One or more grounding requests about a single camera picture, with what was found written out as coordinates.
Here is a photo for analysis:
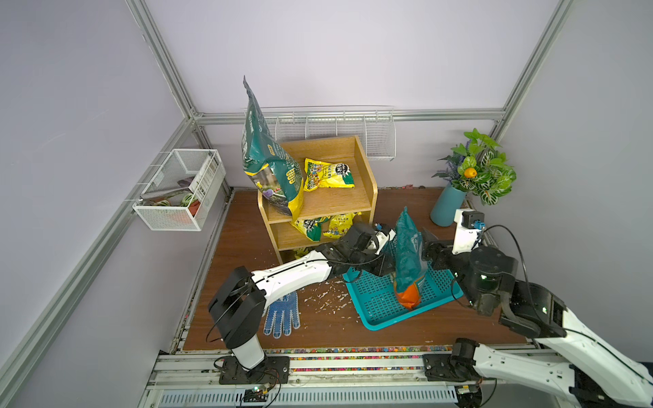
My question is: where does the yellow flower packet middle shelf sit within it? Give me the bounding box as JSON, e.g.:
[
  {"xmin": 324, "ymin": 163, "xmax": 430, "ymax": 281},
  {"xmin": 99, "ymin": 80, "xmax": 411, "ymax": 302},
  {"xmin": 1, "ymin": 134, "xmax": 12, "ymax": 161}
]
[{"xmin": 322, "ymin": 212, "xmax": 362, "ymax": 239}]

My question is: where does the yellow fertilizer packet top shelf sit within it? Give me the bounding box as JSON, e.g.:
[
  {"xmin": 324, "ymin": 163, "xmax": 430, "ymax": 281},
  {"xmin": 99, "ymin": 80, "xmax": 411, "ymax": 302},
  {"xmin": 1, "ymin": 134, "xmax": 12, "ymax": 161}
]
[{"xmin": 304, "ymin": 158, "xmax": 355, "ymax": 192}]

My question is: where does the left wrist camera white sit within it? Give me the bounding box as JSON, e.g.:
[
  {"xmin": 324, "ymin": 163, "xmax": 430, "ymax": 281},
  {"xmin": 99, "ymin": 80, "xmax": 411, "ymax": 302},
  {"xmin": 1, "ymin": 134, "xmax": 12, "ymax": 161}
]
[{"xmin": 375, "ymin": 223, "xmax": 396, "ymax": 255}]

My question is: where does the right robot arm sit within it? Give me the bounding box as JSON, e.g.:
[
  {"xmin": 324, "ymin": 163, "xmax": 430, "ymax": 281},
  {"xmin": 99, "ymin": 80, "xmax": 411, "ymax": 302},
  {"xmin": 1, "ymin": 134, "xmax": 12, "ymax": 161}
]
[{"xmin": 423, "ymin": 241, "xmax": 652, "ymax": 407}]

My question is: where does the dark green yellow fertilizer bag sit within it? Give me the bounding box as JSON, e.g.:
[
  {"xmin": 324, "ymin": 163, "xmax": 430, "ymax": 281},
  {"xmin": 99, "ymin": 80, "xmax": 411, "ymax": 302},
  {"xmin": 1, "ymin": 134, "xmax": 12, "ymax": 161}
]
[{"xmin": 241, "ymin": 82, "xmax": 304, "ymax": 220}]

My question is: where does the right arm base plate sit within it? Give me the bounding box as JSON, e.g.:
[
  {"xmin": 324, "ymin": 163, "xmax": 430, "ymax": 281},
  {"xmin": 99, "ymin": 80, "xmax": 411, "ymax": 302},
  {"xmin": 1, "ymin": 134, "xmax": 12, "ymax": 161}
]
[{"xmin": 423, "ymin": 354, "xmax": 481, "ymax": 383}]

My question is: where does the teal orange soil bag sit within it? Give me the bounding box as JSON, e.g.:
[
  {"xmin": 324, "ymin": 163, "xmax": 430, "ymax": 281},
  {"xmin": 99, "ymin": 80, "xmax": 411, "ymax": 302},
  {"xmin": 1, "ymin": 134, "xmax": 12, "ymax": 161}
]
[{"xmin": 394, "ymin": 207, "xmax": 429, "ymax": 309}]

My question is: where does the artificial green plant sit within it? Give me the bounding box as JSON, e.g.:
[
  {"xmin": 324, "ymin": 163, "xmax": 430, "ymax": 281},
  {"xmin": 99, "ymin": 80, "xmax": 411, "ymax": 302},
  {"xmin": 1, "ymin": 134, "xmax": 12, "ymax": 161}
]
[{"xmin": 433, "ymin": 129, "xmax": 517, "ymax": 206}]

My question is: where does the wooden three-tier shelf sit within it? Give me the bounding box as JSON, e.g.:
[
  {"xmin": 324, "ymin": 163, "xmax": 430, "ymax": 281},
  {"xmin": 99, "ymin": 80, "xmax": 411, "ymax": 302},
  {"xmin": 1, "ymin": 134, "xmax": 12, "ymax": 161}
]
[{"xmin": 258, "ymin": 136, "xmax": 378, "ymax": 263}]

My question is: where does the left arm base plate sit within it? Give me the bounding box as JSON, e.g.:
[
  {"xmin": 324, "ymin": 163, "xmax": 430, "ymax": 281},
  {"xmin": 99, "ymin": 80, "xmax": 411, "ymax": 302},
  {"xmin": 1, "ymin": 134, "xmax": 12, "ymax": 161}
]
[{"xmin": 214, "ymin": 355, "xmax": 290, "ymax": 385}]

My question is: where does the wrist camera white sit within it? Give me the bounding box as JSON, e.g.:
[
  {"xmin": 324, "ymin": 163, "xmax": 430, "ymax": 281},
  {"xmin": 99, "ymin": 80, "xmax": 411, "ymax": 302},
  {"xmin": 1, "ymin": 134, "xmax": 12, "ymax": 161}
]
[
  {"xmin": 375, "ymin": 223, "xmax": 396, "ymax": 255},
  {"xmin": 452, "ymin": 209, "xmax": 486, "ymax": 255}
]

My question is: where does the yellow green packet shelf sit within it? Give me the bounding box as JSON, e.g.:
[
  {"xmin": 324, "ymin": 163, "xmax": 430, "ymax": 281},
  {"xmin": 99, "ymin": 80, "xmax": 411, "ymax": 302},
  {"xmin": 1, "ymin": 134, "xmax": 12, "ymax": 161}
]
[{"xmin": 291, "ymin": 217, "xmax": 330, "ymax": 242}]

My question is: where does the teal plastic basket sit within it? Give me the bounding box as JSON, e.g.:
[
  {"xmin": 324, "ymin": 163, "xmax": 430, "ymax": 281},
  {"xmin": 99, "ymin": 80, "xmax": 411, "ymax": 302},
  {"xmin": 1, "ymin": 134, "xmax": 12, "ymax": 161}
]
[{"xmin": 344, "ymin": 267, "xmax": 464, "ymax": 331}]

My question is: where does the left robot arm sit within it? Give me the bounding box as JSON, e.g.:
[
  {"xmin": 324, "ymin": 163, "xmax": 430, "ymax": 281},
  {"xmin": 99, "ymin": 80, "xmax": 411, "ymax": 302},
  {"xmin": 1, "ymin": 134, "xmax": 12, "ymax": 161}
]
[{"xmin": 207, "ymin": 223, "xmax": 396, "ymax": 372}]

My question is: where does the aluminium rail frame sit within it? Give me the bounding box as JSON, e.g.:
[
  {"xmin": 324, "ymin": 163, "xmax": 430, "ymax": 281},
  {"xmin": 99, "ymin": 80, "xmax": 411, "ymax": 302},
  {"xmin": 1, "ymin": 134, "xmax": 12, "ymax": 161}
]
[{"xmin": 139, "ymin": 347, "xmax": 568, "ymax": 407}]

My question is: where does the teal vase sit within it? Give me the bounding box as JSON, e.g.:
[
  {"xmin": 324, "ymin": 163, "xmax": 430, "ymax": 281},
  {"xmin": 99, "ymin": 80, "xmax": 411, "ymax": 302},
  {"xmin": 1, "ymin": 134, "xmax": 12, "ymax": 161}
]
[{"xmin": 430, "ymin": 184, "xmax": 467, "ymax": 227}]

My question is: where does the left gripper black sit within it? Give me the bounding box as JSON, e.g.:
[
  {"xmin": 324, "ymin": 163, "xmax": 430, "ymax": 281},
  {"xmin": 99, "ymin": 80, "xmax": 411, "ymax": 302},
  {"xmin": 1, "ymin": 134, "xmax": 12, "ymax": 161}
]
[{"xmin": 350, "ymin": 246, "xmax": 399, "ymax": 277}]

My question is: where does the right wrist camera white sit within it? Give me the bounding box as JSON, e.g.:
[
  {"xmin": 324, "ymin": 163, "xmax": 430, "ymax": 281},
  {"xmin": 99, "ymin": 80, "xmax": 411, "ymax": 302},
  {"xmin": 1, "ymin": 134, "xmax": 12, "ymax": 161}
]
[{"xmin": 452, "ymin": 209, "xmax": 486, "ymax": 255}]

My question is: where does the white wire basket left wall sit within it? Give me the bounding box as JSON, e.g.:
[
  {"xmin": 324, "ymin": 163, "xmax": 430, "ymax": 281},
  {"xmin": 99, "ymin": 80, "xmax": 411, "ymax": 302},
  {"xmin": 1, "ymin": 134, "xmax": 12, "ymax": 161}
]
[{"xmin": 133, "ymin": 149, "xmax": 225, "ymax": 232}]

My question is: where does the white wire rack back wall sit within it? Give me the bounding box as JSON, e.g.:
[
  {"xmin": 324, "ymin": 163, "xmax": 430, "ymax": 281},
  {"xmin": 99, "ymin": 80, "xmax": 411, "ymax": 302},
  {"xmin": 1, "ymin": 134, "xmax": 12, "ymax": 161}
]
[{"xmin": 259, "ymin": 106, "xmax": 396, "ymax": 161}]

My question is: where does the blue dotted work glove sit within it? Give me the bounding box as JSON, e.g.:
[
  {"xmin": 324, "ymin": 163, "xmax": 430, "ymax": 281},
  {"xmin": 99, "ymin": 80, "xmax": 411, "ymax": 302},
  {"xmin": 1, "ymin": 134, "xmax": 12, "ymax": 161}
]
[{"xmin": 264, "ymin": 292, "xmax": 301, "ymax": 339}]

